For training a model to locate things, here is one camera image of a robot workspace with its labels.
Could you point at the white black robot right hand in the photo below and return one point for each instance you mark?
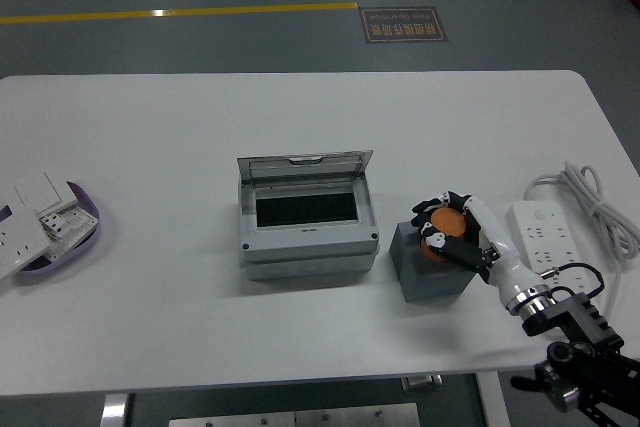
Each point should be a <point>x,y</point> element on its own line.
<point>502,259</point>

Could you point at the orange cylinder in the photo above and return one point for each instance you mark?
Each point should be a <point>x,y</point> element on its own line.
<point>447,222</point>

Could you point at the grey enclosure box with flap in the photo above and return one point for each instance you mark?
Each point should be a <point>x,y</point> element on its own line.
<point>300,247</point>

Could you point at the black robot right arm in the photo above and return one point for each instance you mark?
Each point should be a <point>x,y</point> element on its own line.
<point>590,327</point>

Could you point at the grey cube with round hole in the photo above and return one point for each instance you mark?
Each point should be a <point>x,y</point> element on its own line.
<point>430,283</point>

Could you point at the white power strip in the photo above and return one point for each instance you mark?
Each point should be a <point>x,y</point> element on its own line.
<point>545,233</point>

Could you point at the white table leg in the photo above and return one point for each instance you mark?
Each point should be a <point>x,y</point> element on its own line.
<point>114,412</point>
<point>492,402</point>

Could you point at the brown floor sign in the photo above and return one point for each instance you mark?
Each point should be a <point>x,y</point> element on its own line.
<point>404,25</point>

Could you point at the yellow floor line tape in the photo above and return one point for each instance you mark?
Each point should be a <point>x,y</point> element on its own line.
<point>200,12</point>

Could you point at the white printed socket module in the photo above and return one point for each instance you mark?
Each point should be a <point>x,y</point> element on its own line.
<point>80,224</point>

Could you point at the purple plastic tray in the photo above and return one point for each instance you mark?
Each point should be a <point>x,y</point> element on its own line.
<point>75,253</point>

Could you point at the white terminal block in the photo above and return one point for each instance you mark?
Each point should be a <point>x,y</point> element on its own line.
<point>54,224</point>

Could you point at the silver table bracket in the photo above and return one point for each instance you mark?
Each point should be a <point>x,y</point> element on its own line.
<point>422,383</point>

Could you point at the metal base plate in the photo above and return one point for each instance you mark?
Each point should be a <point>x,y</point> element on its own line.
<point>295,418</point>

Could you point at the white wall switch plate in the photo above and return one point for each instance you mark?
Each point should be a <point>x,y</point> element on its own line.
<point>42,192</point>

